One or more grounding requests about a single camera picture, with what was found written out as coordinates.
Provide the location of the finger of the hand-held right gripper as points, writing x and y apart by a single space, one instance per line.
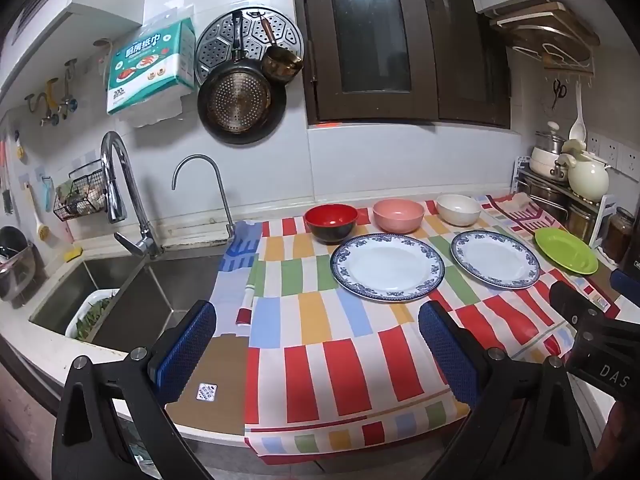
627 287
575 302

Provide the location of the large blue-rimmed white plate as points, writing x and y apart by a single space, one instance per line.
385 267

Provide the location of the colourful striped tablecloth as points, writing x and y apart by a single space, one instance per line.
320 320

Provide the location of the white wall socket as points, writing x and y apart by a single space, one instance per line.
612 150

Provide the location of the black pot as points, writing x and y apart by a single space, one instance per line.
12 265

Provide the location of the pink bowl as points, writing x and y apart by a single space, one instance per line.
398 215

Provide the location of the thin gooseneck faucet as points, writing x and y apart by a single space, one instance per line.
220 185

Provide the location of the brown glass jar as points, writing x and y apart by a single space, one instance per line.
617 235

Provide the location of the white and yellow brush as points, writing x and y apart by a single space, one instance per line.
39 220

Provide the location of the stainless steel pot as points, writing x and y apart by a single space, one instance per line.
545 197

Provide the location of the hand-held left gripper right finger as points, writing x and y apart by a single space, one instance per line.
445 350

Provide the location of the white rice spoon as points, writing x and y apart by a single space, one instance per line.
578 127

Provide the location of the round metal steamer tray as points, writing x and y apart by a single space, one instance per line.
287 35

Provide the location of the black scissors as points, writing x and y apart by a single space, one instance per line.
559 92

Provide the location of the wooden cutting boards rack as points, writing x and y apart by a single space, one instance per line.
550 30

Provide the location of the brown cardboard sheet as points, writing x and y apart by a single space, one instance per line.
607 285
225 370

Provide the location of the chrome pull-down faucet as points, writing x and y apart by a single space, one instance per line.
117 180

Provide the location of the green vegetables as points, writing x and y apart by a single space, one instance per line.
95 312

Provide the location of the white plastic basket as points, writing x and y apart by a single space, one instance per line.
80 315

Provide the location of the white bowl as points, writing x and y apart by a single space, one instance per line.
458 210

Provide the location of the metal countertop rack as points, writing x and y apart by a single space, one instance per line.
600 210

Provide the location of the small brass pot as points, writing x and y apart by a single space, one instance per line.
282 65

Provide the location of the dark brown window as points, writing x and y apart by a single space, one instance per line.
390 40

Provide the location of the yellow sponge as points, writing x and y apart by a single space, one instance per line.
73 253

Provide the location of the black frying pan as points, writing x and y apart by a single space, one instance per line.
240 105

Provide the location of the red and black bowl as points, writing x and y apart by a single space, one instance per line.
330 220

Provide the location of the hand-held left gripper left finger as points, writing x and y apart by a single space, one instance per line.
187 345

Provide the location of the wall hooks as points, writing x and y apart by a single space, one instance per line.
50 102

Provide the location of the cream pot with steel lid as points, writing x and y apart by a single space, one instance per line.
545 157

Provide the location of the small blue-rimmed white plate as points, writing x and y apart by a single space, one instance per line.
495 260

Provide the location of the green plate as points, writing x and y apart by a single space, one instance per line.
565 252

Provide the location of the cream kettle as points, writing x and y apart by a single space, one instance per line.
587 175

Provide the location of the stainless steel sink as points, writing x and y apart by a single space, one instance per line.
150 295

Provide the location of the teal paper towel pack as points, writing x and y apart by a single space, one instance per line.
150 65

